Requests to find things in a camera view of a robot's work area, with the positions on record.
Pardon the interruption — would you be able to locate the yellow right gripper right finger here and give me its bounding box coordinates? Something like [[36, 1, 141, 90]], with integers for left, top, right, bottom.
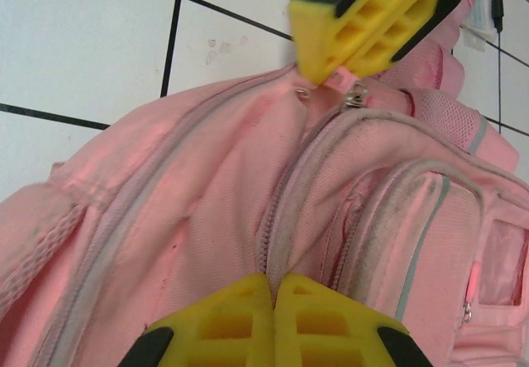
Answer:
[[274, 273, 435, 367]]

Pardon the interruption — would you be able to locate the pink backpack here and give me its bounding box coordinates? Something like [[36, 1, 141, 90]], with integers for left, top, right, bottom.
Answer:
[[0, 0, 529, 367]]

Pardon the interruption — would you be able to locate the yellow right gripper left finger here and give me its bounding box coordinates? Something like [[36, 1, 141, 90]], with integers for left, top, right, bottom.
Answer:
[[119, 273, 276, 367]]

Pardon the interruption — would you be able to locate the clear plastic pencil case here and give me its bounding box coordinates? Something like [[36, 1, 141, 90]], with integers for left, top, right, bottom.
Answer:
[[462, 0, 503, 52]]

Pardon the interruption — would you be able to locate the black marker pen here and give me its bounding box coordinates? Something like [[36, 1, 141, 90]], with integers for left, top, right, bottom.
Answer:
[[488, 0, 506, 34]]

